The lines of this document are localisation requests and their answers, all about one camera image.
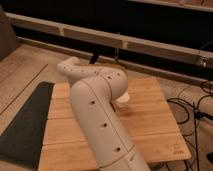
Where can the black floor mat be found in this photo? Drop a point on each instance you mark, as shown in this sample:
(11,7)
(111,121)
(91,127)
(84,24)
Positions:
(22,140)

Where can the white window frame rail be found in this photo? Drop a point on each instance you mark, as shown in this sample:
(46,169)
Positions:
(153,48)

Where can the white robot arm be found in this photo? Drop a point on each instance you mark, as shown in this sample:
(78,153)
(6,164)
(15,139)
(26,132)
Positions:
(92,90)

